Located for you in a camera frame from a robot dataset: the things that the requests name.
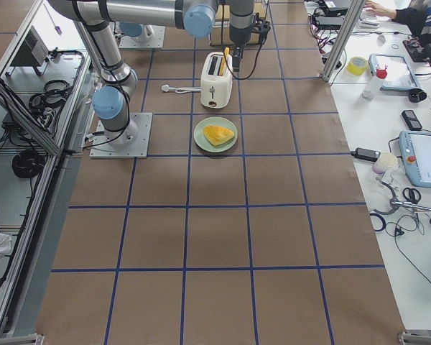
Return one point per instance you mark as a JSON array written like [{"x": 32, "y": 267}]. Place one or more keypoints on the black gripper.
[{"x": 241, "y": 37}]

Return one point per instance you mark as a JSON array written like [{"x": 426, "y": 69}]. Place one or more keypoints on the blue teach pendant near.
[{"x": 415, "y": 152}]

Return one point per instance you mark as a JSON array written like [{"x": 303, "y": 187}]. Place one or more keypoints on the aluminium frame post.
[{"x": 346, "y": 29}]

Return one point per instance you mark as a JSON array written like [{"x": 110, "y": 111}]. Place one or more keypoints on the person at desk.
[{"x": 418, "y": 20}]

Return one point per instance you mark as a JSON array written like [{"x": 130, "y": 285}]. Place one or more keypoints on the toast bread slice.
[{"x": 224, "y": 60}]

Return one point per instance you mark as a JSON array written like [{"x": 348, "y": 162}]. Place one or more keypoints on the yellow tape roll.
[{"x": 357, "y": 66}]

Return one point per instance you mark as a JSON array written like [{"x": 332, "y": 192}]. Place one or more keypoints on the golden triangular pastry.
[{"x": 218, "y": 135}]

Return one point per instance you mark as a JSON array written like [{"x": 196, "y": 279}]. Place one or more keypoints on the light green plate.
[{"x": 204, "y": 144}]

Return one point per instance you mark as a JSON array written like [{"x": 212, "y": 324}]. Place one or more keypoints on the blue teach pendant far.
[{"x": 400, "y": 75}]

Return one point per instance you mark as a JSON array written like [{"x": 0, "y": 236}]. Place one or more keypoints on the blue teach pendant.
[
  {"x": 400, "y": 75},
  {"x": 415, "y": 152}
]

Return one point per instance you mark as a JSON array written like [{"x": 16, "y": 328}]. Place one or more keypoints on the wire grid wooden shelf box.
[{"x": 239, "y": 14}]

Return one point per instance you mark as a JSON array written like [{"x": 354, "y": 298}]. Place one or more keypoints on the white two-slot toaster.
[{"x": 215, "y": 90}]

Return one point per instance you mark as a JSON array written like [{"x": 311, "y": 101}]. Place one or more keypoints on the white bottle red cap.
[{"x": 374, "y": 85}]

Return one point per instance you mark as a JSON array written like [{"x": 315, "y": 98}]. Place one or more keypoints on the black scissors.
[{"x": 411, "y": 195}]

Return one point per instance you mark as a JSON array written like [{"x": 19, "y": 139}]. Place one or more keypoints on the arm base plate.
[{"x": 133, "y": 142}]

